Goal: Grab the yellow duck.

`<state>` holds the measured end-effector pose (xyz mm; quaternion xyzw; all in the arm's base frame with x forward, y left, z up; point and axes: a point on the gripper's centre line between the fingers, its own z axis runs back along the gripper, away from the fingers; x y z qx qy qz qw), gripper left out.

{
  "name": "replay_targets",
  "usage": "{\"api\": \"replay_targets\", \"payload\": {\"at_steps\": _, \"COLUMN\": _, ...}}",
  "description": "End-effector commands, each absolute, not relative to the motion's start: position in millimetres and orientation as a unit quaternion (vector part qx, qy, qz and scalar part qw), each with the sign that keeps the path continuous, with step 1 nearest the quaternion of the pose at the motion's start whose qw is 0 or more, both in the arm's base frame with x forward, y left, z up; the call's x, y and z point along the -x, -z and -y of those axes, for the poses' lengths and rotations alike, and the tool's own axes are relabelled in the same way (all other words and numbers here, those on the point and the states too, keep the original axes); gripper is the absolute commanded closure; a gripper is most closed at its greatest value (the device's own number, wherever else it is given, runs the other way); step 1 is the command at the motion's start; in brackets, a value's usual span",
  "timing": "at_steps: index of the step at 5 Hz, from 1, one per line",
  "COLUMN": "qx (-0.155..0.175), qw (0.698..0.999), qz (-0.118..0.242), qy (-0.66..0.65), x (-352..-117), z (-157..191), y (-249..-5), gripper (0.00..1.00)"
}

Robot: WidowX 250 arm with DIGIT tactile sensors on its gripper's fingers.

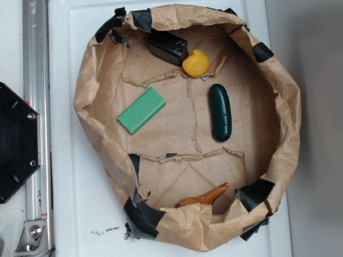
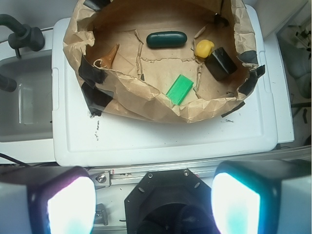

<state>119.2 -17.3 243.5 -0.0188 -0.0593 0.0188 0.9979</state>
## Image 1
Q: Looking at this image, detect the yellow rubber duck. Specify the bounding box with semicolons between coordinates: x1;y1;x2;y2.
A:
182;49;210;77

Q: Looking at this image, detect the brown paper bag bowl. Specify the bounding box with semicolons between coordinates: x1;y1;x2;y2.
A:
74;4;301;252

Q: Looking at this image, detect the green rectangular block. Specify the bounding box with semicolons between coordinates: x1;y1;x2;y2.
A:
117;88;166;134

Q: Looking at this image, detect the dark green toy cucumber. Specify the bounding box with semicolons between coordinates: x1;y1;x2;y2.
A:
209;84;232;142

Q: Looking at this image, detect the brown glossy toy croissant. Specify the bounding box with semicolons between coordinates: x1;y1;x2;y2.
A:
176;182;229;208

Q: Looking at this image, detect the black taped block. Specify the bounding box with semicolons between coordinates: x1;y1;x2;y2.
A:
147;30;189;66

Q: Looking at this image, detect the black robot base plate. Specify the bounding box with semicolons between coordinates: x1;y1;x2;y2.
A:
0;83;40;204

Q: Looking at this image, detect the aluminium extrusion rail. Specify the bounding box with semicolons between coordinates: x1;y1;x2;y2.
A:
23;1;55;251

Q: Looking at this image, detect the metal corner bracket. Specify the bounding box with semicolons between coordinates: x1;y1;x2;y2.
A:
14;220;53;256

